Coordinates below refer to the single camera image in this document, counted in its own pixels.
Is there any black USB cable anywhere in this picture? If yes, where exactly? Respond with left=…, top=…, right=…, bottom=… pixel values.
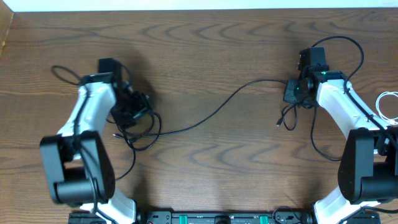
left=107, top=79, right=289, bottom=182

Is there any white USB cable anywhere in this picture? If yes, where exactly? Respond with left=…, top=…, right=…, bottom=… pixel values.
left=375, top=90, right=398, bottom=126

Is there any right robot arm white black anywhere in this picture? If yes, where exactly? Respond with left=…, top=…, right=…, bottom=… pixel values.
left=284, top=47, right=397, bottom=223

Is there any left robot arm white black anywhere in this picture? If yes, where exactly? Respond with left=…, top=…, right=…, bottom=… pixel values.
left=40, top=58, right=157, bottom=223

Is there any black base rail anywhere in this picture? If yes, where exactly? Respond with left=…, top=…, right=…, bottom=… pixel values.
left=67, top=211, right=381, bottom=224

